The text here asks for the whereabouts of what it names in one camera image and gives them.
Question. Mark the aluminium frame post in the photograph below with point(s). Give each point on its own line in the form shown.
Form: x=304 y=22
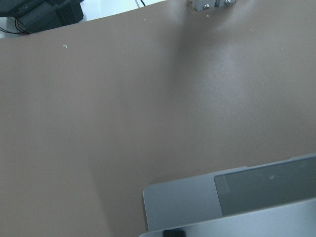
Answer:
x=201 y=5

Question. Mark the grey laptop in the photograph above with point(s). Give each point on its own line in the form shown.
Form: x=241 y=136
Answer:
x=276 y=199

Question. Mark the black box on desk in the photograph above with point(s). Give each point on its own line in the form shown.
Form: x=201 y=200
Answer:
x=32 y=16

